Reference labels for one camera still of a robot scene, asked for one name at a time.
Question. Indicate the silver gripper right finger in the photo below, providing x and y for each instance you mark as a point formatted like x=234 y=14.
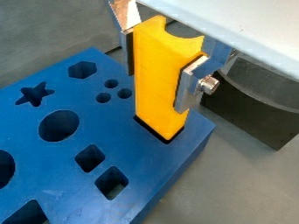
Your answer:
x=195 y=79

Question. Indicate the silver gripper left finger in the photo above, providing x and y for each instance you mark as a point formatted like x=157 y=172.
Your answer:
x=127 y=18

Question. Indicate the yellow arch block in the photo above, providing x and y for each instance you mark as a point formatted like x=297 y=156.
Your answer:
x=161 y=54

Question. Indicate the black curved fixture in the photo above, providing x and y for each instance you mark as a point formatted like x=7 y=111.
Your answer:
x=258 y=99

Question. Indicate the blue foam shape board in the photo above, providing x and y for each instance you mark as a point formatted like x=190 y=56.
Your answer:
x=79 y=163

